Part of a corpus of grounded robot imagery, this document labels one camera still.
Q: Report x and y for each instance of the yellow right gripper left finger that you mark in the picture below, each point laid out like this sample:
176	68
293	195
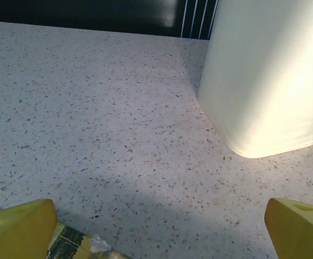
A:
19	232

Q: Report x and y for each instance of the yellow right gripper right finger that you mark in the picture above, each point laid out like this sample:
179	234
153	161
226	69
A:
299	234

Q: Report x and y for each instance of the small orange card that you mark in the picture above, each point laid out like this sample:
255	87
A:
75	242

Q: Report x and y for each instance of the cream knife block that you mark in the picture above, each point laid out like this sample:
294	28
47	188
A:
266	81

